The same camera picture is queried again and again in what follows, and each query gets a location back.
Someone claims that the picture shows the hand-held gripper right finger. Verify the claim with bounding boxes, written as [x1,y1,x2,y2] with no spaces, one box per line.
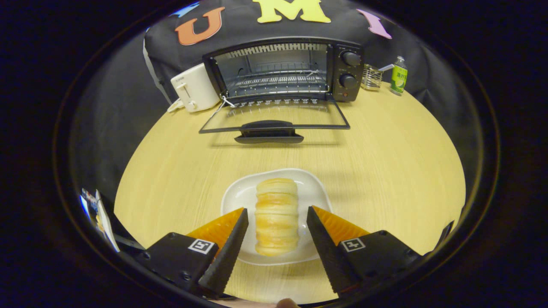
[307,206,422,299]

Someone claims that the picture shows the green label drink bottle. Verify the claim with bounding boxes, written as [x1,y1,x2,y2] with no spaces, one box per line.
[390,56,408,96]

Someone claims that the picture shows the wire mesh holder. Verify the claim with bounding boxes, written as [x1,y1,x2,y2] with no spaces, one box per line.
[362,64,383,91]

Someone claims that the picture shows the white paper sheets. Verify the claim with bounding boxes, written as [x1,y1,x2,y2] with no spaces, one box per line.
[80,188,121,253]

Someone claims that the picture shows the yellow ridged bread roll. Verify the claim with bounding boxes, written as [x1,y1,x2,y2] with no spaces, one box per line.
[255,178,299,257]

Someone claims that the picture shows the black backdrop cloth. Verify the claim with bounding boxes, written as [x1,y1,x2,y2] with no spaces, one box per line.
[71,0,484,201]

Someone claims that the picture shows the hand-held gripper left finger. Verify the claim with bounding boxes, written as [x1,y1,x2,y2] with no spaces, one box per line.
[137,208,249,299]

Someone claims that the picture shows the white pop-up toaster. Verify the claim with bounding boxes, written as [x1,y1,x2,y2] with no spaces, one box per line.
[167,63,221,113]

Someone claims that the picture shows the white plate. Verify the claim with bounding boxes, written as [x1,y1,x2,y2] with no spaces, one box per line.
[220,168,333,266]

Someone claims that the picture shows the black toaster oven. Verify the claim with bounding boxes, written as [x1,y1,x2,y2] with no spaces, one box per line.
[199,36,365,144]

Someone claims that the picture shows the white string tie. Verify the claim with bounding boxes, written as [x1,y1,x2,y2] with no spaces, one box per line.
[214,95,235,113]

